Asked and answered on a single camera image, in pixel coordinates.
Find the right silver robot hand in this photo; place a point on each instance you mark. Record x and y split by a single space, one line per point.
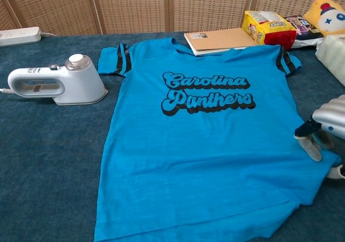
331 118

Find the blue Carolina Panthers t-shirt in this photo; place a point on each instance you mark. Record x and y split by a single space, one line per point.
205 150

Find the white handheld steam iron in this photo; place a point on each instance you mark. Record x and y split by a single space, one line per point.
81 87

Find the long white cotton pad pack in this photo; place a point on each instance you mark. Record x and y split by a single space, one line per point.
332 56

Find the black snack packet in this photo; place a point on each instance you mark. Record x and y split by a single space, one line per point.
307 29

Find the yellow plush toy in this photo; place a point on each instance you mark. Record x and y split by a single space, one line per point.
328 15

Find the yellow Lipo snack bag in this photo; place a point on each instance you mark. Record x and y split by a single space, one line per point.
269 29

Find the kraft spiral notebook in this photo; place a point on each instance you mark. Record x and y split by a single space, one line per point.
223 40

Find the wicker folding screen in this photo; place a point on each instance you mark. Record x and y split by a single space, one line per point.
134 7

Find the dark teal table carpet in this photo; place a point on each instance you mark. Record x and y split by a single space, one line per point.
48 158

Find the white power strip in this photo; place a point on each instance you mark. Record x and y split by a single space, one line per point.
19 35

